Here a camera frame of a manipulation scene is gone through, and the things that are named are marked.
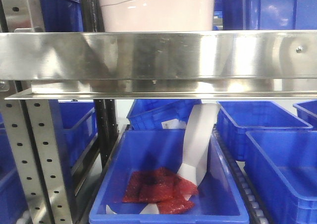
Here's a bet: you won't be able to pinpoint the white plastic storage bin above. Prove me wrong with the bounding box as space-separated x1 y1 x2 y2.
99 0 214 32

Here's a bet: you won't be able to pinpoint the blue bin rear centre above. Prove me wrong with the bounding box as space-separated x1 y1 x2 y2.
127 99 202 130

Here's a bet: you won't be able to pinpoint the blue bin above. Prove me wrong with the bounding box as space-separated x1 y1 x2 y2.
293 100 317 130
245 131 317 224
127 99 202 130
89 129 250 224
49 101 98 168
216 100 313 161
40 0 83 32
221 0 317 30

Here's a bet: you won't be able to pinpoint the blue bin rear right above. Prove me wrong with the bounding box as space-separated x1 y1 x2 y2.
216 100 313 161

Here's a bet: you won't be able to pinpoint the blue bin left lower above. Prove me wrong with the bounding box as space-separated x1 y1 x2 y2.
49 101 98 168

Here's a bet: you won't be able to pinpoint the blue bin front centre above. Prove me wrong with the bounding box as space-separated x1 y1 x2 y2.
89 129 250 224

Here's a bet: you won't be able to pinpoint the blue bin upper right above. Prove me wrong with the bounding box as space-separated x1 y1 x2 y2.
221 0 317 30

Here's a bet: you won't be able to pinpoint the perforated steel shelf upright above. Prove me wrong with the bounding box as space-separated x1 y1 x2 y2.
0 100 77 224

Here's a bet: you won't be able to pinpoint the blue bin upper left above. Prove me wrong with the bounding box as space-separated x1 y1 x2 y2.
40 0 83 32

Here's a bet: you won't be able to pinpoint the blue bin front right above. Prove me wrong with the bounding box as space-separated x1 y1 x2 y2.
245 131 317 224

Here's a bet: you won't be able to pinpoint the blue bin far right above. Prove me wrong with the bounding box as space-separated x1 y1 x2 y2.
293 100 317 130

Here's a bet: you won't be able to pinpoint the white foam sheet strip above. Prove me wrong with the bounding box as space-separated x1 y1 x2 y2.
106 103 221 215

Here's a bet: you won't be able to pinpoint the black roller conveyor track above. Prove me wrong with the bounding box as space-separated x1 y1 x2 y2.
213 125 273 224

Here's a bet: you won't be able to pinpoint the steel shelf front rail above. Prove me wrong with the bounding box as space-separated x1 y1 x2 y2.
0 30 317 100

